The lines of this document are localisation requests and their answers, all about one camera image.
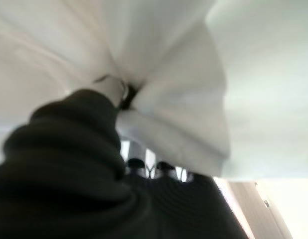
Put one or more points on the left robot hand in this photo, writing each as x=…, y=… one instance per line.
x=69, y=174

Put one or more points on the white duvet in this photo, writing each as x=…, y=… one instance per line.
x=181, y=74

